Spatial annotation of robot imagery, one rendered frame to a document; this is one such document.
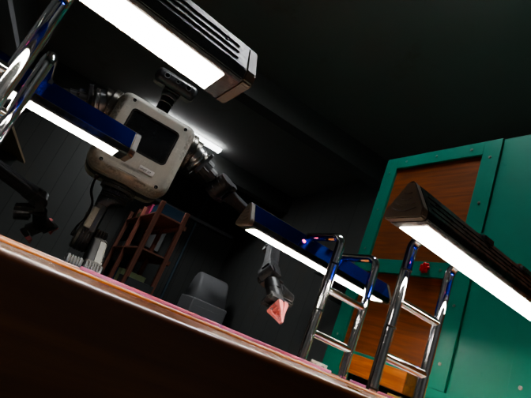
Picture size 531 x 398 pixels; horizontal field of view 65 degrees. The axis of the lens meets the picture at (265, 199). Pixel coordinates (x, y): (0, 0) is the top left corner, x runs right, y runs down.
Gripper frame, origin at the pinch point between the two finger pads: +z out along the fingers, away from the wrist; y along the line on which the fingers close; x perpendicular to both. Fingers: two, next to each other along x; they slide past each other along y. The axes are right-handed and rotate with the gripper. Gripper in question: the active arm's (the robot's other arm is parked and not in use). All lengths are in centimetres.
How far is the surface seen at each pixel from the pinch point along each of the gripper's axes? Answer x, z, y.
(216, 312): 317, -393, 227
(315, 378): -60, 87, -70
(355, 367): 1.0, 3.8, 36.7
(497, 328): -46, 20, 44
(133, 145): -28, 2, -72
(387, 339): -38, 42, -12
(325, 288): -28.6, 18.5, -12.9
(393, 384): -9.7, 17.7, 37.0
